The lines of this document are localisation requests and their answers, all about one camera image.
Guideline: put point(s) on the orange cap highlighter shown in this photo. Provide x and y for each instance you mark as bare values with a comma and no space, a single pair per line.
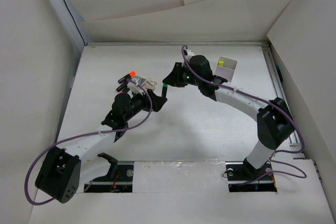
127,76

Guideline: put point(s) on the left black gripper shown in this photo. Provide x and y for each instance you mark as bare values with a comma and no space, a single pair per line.
156,101

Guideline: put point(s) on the white grey stapler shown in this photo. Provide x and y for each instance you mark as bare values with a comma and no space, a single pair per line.
141,81

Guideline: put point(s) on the green cap highlighter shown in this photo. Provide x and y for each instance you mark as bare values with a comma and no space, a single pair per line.
164,90

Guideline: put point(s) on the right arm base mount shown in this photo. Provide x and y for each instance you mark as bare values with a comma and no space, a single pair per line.
242,177

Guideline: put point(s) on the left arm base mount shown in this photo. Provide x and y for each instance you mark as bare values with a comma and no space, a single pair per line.
108,175

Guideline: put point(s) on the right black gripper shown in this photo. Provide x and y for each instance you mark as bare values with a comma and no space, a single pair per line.
174,78

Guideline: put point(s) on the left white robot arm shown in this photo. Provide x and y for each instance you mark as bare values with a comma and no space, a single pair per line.
66,169

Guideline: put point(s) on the white pen holder box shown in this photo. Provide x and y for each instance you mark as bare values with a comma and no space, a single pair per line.
228,70

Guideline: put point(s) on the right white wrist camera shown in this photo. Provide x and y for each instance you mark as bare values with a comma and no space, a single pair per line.
188,53

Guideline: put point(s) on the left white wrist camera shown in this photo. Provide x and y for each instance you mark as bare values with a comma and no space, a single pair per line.
134,87

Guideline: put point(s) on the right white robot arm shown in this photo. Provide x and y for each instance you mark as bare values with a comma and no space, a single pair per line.
273,127

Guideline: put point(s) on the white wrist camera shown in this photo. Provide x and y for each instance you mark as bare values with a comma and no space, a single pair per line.
188,53
134,87

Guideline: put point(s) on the white staples box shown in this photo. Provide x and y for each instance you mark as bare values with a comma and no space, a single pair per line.
150,84

